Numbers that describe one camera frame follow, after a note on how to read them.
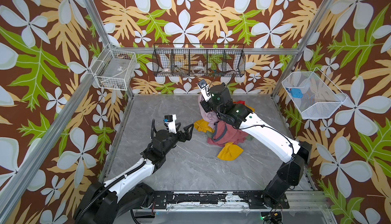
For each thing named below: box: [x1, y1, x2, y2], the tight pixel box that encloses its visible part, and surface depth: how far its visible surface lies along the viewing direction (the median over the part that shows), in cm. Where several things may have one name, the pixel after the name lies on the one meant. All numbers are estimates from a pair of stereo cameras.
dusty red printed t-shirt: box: [207, 120, 250, 147], surface depth 90 cm
